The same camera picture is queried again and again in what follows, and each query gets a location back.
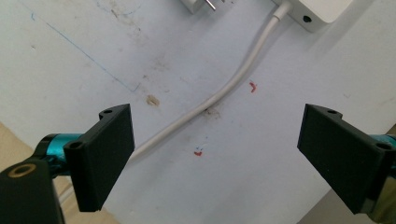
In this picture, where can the white power adapter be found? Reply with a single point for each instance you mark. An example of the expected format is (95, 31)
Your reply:
(317, 12)

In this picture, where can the white plug adapter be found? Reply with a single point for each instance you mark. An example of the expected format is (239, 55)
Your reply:
(199, 5)

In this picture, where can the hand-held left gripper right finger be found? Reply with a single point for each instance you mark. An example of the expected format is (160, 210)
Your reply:
(339, 155)

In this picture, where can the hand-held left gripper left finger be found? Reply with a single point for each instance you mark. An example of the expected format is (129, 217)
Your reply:
(99, 158)

